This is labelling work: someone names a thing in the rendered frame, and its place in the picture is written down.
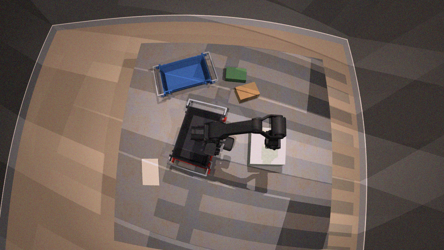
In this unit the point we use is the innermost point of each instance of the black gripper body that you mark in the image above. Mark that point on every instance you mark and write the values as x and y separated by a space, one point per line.
228 143

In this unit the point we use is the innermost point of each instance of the green rectangular block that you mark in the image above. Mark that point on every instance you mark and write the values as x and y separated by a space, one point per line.
234 74

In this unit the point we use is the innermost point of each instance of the tan rectangular block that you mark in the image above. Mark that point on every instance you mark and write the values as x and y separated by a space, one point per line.
246 92

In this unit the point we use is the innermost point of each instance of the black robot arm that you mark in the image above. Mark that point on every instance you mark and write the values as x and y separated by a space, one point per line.
214 131

